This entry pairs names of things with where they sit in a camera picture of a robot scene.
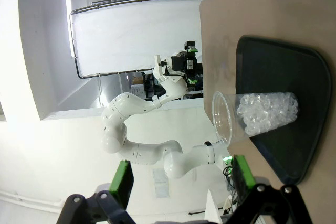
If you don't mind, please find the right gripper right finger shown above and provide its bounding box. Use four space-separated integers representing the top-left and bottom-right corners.
228 154 313 224

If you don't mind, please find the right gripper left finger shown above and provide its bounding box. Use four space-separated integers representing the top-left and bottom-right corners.
59 159 135 224

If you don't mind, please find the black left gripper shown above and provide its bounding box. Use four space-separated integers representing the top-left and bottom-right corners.
171 40 198 86

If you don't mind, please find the tall clear plastic cup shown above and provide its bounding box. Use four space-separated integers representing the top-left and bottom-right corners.
212 91 300 147

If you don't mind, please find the black plastic serving tray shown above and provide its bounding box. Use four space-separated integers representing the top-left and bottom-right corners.
235 35 332 186

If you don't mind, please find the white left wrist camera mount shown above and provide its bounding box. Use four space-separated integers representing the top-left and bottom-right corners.
153 54 169 83

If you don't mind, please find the white backdrop screen black frame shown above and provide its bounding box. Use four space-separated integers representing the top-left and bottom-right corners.
69 0 219 79

